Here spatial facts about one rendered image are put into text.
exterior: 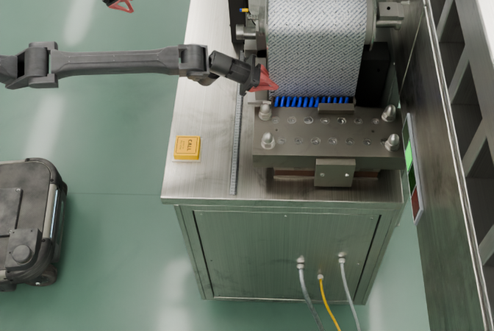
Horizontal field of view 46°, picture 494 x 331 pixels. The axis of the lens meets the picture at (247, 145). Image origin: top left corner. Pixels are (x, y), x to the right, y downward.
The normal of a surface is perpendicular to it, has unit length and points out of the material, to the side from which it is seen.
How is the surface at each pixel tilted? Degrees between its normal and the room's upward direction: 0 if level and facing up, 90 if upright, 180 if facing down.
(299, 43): 90
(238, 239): 90
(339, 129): 0
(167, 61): 22
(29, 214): 0
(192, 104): 0
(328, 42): 90
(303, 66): 90
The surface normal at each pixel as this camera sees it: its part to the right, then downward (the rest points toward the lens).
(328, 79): -0.05, 0.82
